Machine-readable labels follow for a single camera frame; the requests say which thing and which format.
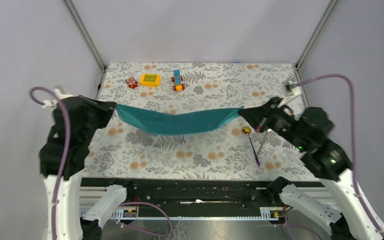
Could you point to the red owl toy block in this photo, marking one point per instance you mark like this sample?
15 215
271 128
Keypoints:
132 82

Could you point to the teal cloth napkin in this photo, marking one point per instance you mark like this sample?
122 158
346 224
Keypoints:
159 123

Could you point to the yellow toy brick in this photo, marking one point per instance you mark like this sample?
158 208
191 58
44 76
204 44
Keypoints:
150 80

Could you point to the silver utensil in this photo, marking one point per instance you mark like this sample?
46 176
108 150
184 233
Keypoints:
266 133

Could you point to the blue orange toy car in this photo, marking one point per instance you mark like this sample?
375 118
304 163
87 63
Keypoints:
177 80

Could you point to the floral patterned table mat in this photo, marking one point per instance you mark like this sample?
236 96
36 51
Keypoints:
124 151

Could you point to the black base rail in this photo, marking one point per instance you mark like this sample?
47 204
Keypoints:
180 198

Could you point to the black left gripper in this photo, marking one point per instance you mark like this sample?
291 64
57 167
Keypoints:
106 108

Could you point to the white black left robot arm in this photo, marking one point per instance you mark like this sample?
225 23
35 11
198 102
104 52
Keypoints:
62 163

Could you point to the gold purple spoon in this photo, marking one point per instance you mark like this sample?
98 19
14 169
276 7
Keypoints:
247 130

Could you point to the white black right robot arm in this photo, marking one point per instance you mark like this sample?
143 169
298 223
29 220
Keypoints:
353 218

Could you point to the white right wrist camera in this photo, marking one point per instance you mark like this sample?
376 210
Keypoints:
290 93

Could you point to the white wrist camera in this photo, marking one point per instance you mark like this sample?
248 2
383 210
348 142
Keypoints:
60 95
290 93

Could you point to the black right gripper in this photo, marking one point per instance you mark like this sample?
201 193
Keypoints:
256 116

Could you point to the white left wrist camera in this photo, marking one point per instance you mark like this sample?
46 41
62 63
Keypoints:
60 95

